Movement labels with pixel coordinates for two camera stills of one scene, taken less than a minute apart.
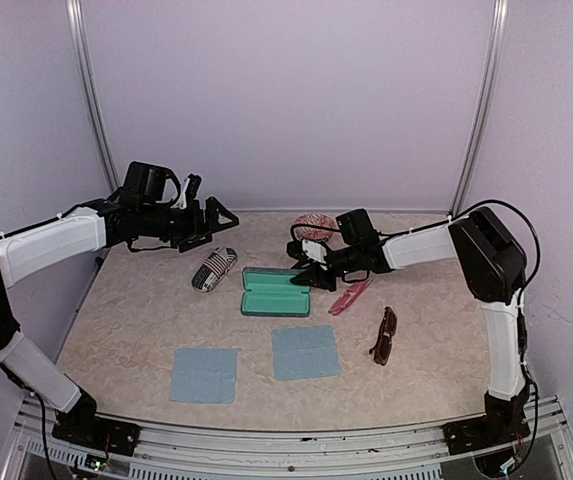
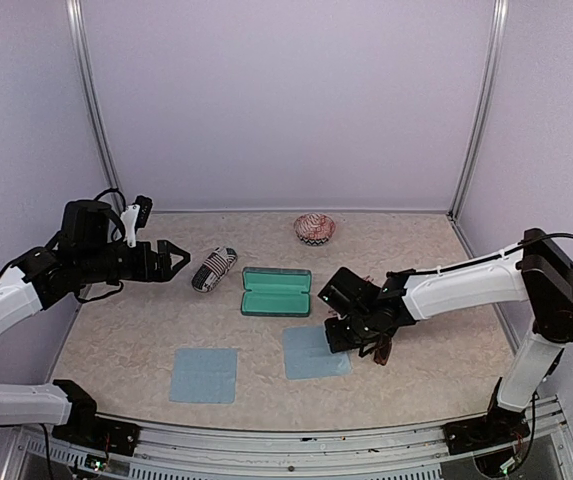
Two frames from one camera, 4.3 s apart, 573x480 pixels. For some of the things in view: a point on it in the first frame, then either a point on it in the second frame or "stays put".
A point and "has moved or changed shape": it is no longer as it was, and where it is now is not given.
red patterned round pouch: x=311 y=233 stays put
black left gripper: x=196 y=228 -> x=145 y=270
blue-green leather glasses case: x=270 y=292 stays put
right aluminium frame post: x=486 y=106 stays put
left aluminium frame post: x=77 y=24 stays put
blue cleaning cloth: x=304 y=352 has moved or changed shape
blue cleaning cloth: x=204 y=375 stays put
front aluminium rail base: x=169 y=452 stays put
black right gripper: x=317 y=278 -> x=336 y=342
